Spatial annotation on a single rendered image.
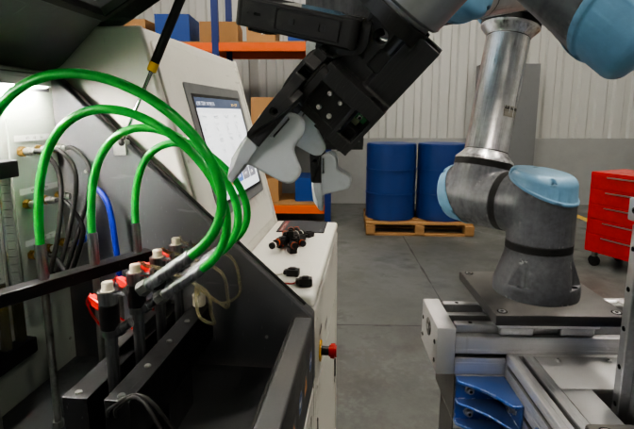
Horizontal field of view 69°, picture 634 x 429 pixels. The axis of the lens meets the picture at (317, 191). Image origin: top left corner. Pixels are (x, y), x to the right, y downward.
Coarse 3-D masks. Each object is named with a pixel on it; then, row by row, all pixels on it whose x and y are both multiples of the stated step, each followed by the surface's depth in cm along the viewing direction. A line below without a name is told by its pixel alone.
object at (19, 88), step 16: (32, 80) 62; (48, 80) 62; (96, 80) 61; (112, 80) 61; (16, 96) 63; (144, 96) 61; (0, 112) 64; (176, 112) 61; (192, 128) 61; (208, 160) 61; (224, 192) 62; (224, 208) 62; (208, 240) 63; (192, 256) 64
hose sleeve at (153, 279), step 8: (184, 256) 64; (168, 264) 64; (176, 264) 64; (184, 264) 64; (160, 272) 64; (168, 272) 64; (176, 272) 65; (144, 280) 65; (152, 280) 65; (160, 280) 65; (152, 288) 65
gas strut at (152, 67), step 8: (176, 0) 90; (184, 0) 91; (176, 8) 90; (168, 16) 91; (176, 16) 91; (168, 24) 91; (168, 32) 91; (160, 40) 91; (168, 40) 92; (160, 48) 92; (152, 56) 92; (160, 56) 92; (152, 64) 92; (152, 72) 93; (144, 88) 93; (136, 104) 94; (120, 144) 95; (120, 152) 96
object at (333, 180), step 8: (328, 160) 70; (328, 168) 70; (336, 168) 70; (328, 176) 70; (336, 176) 70; (344, 176) 70; (312, 184) 70; (320, 184) 70; (328, 184) 71; (336, 184) 71; (344, 184) 70; (312, 192) 71; (320, 192) 71; (328, 192) 71; (320, 200) 71; (320, 208) 73
